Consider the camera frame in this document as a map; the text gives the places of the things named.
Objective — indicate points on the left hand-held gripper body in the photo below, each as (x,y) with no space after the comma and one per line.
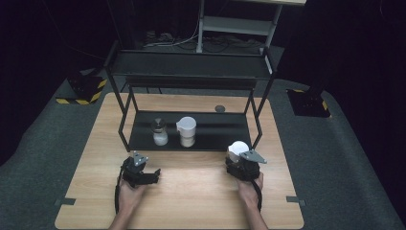
(134,171)

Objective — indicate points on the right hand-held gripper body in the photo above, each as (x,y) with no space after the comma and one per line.
(249,167)

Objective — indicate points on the white-lidded jar with brown contents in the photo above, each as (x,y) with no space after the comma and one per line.
(236,148)

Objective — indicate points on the glass shaker with silver lid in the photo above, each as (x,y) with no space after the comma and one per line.
(159,134)

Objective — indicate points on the black metal shelf rack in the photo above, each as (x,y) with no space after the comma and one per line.
(191,131)

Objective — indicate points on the white-lidded jar with white contents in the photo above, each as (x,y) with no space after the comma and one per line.
(186,131)

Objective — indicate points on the person's right hand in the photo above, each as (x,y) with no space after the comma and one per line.
(250,191)

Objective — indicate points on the person's left hand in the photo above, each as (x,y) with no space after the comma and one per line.
(130,196)

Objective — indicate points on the grey tape strip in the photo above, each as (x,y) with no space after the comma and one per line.
(295,200)
(65,201)

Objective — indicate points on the grey round table grommet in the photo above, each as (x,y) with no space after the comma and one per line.
(220,109)

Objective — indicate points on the black base with yellow edge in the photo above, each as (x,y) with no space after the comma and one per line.
(308,103)

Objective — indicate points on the black base with yellow stripes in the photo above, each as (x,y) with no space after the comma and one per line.
(83,87)

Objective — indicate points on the white metal desk frame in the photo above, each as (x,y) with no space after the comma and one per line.
(237,25)

